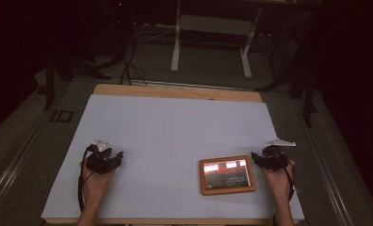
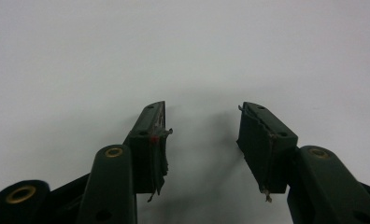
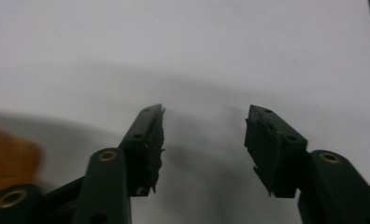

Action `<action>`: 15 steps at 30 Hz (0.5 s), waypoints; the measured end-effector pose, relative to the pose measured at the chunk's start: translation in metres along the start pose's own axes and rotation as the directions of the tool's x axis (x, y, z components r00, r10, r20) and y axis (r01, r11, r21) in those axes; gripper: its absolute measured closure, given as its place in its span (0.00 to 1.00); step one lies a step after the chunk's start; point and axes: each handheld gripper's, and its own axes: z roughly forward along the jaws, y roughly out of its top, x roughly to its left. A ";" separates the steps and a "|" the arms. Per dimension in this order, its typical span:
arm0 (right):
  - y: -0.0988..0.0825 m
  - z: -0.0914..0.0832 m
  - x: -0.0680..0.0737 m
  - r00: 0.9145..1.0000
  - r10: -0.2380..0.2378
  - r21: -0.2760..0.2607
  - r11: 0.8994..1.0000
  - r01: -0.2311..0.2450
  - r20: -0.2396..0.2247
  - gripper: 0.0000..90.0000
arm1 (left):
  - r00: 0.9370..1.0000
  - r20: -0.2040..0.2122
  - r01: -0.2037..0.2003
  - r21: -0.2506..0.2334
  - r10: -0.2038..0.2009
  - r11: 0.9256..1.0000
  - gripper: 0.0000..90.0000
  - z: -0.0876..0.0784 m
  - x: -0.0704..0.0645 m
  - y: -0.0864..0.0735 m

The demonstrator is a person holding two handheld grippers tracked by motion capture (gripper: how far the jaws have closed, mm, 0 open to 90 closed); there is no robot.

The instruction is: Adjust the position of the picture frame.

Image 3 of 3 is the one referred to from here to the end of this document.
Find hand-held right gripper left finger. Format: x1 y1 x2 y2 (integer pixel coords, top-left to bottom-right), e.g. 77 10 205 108
119 104 166 198

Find orange tray with grey inside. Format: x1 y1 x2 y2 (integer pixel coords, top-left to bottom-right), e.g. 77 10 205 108
0 124 46 200

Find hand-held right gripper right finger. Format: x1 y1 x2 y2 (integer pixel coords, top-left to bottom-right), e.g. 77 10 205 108
244 105 308 199

